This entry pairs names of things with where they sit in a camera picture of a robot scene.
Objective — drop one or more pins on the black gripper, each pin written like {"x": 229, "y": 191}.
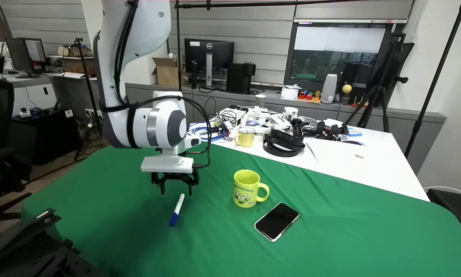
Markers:
{"x": 166, "y": 163}

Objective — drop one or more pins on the white marker blue cap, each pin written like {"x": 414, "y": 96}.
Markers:
{"x": 177, "y": 208}

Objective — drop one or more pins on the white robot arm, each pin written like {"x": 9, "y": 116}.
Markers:
{"x": 139, "y": 31}

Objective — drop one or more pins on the small pale yellow cup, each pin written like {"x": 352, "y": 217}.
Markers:
{"x": 245, "y": 139}

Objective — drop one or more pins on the green table cloth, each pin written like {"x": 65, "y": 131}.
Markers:
{"x": 139, "y": 225}

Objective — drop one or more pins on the yellow cartoon print mug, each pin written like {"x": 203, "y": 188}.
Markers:
{"x": 245, "y": 197}

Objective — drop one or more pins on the black smartphone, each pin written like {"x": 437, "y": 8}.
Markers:
{"x": 277, "y": 222}

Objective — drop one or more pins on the open cardboard box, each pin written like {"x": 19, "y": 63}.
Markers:
{"x": 166, "y": 74}

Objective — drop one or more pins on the black computer box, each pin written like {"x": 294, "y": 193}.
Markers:
{"x": 240, "y": 77}

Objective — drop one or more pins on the black cabinet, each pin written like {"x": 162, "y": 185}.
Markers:
{"x": 51, "y": 136}

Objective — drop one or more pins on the black computer monitor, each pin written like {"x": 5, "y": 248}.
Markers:
{"x": 209, "y": 54}

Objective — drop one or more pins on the thin black tripod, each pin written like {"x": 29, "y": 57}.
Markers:
{"x": 86, "y": 77}

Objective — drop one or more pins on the small white box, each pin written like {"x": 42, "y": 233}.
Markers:
{"x": 289, "y": 93}

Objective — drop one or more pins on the flat brown cardboard box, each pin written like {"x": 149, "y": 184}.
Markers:
{"x": 79, "y": 65}

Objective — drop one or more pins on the black gadget pile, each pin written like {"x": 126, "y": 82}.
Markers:
{"x": 323, "y": 128}

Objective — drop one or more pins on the small red orange objects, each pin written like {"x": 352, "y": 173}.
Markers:
{"x": 308, "y": 96}

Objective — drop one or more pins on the white cylinder speaker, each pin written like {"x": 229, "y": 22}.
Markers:
{"x": 329, "y": 88}

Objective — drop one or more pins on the yellow ball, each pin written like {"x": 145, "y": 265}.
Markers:
{"x": 346, "y": 88}

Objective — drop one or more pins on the small grey monitor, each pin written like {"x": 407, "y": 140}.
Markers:
{"x": 28, "y": 54}

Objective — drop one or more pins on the dark framed window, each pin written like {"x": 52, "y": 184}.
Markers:
{"x": 338, "y": 51}

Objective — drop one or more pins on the large black tripod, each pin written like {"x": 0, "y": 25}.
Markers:
{"x": 381, "y": 87}

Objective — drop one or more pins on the black light stand pole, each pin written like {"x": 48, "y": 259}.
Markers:
{"x": 435, "y": 77}

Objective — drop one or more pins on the black chair with white rim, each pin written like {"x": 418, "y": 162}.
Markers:
{"x": 458, "y": 205}

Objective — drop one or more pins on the black vertical frame pole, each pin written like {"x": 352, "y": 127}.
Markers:
{"x": 178, "y": 51}

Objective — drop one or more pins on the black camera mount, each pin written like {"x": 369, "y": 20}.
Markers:
{"x": 20, "y": 247}

